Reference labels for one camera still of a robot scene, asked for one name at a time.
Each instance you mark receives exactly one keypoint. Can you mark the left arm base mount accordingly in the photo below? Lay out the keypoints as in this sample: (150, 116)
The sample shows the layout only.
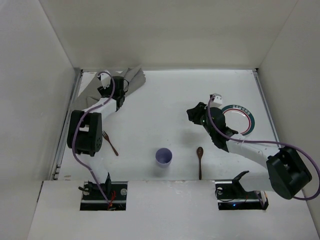
(93, 200)

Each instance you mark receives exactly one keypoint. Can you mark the grey cloth placemat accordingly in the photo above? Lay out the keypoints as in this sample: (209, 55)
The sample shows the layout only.
(90, 96)

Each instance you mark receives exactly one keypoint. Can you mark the brown wooden fork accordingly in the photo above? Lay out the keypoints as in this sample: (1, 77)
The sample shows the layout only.
(106, 137)

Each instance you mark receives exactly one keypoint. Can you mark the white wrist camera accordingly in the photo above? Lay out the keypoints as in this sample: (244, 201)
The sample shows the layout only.
(216, 100)
(105, 80)

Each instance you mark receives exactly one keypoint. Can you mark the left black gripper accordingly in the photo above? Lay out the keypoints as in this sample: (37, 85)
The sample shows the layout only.
(120, 100)

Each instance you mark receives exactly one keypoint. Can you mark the lilac plastic cup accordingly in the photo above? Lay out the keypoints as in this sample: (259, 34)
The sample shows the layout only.
(163, 157)

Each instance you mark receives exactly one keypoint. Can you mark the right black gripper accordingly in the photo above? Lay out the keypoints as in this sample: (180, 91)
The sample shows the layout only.
(195, 114)

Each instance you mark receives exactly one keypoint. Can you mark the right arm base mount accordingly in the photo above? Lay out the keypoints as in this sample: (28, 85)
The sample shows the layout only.
(231, 195)

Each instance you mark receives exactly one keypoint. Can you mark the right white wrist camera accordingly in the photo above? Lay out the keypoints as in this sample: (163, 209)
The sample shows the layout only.
(216, 100)

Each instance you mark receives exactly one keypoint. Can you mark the brown wooden spoon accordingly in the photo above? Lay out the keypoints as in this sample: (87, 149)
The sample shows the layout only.
(200, 152)

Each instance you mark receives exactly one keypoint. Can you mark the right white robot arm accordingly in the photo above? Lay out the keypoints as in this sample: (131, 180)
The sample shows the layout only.
(286, 173)

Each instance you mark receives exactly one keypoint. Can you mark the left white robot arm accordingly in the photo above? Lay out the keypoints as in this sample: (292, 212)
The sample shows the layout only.
(85, 131)

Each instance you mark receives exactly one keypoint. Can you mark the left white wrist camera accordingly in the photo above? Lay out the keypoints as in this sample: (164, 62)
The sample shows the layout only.
(105, 80)

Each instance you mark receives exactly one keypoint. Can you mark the white plate green rim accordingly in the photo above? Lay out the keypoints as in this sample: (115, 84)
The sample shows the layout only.
(239, 118)

